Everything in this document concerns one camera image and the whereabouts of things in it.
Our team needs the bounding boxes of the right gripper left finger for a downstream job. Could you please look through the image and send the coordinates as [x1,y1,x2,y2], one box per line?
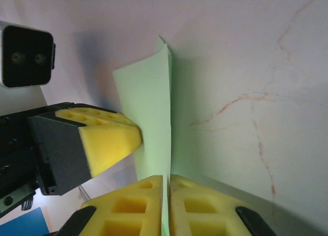
[58,175,163,236]

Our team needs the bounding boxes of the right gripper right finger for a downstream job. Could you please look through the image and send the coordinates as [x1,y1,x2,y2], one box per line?
[169,174,279,236]

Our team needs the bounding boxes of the light green paper sheet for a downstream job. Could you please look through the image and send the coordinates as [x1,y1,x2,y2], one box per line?
[112,35,177,236]

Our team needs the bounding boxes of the blue sponge block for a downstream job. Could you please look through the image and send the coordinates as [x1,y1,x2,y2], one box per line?
[0,207,50,236]

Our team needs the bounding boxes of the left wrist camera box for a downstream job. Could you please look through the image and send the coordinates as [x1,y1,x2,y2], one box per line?
[0,20,56,89]

